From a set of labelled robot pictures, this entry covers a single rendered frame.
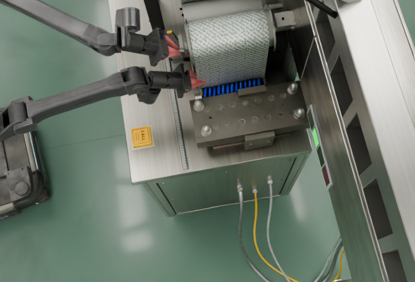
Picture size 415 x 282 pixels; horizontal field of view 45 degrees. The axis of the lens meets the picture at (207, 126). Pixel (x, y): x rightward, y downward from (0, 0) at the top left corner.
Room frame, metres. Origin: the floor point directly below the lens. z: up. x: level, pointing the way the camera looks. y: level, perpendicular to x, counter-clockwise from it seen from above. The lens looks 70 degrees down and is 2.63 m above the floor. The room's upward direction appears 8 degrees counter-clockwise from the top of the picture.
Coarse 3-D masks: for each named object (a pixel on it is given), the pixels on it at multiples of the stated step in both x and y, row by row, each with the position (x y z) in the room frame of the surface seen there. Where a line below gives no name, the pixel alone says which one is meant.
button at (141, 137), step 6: (144, 126) 0.64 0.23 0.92; (132, 132) 0.63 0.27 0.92; (138, 132) 0.62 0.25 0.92; (144, 132) 0.62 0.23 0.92; (150, 132) 0.62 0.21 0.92; (132, 138) 0.60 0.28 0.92; (138, 138) 0.60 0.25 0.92; (144, 138) 0.60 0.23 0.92; (150, 138) 0.59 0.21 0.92; (138, 144) 0.58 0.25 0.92; (144, 144) 0.57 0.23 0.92; (150, 144) 0.57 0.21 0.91
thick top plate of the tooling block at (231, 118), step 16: (224, 96) 0.67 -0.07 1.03; (256, 96) 0.66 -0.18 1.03; (272, 96) 0.65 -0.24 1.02; (288, 96) 0.64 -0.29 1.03; (192, 112) 0.63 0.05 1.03; (208, 112) 0.62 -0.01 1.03; (224, 112) 0.61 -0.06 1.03; (240, 112) 0.60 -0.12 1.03; (256, 112) 0.60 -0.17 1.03; (272, 112) 0.59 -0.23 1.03; (288, 112) 0.58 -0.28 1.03; (304, 112) 0.57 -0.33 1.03; (224, 128) 0.56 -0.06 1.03; (240, 128) 0.55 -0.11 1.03; (256, 128) 0.54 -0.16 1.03; (272, 128) 0.53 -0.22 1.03; (288, 128) 0.53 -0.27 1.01; (304, 128) 0.53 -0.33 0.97; (208, 144) 0.52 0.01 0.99
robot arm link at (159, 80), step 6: (150, 72) 0.73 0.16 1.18; (156, 72) 0.72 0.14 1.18; (162, 72) 0.73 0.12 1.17; (150, 78) 0.71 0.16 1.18; (156, 78) 0.70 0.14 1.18; (162, 78) 0.70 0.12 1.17; (150, 84) 0.69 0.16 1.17; (156, 84) 0.69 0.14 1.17; (162, 84) 0.69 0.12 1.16; (150, 90) 0.68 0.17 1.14; (156, 90) 0.69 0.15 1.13
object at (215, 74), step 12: (240, 60) 0.72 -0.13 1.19; (252, 60) 0.72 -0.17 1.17; (264, 60) 0.73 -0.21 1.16; (204, 72) 0.72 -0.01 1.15; (216, 72) 0.72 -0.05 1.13; (228, 72) 0.72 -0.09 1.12; (240, 72) 0.72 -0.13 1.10; (252, 72) 0.72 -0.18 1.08; (264, 72) 0.73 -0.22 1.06; (216, 84) 0.72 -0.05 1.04; (228, 84) 0.72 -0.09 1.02
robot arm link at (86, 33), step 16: (0, 0) 0.90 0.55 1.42; (16, 0) 0.90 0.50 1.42; (32, 0) 0.89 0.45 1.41; (32, 16) 0.85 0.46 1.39; (48, 16) 0.84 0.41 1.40; (64, 16) 0.83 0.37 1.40; (64, 32) 0.79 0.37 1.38; (80, 32) 0.78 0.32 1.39; (96, 32) 0.77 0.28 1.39; (96, 48) 0.75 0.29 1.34; (112, 48) 0.73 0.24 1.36
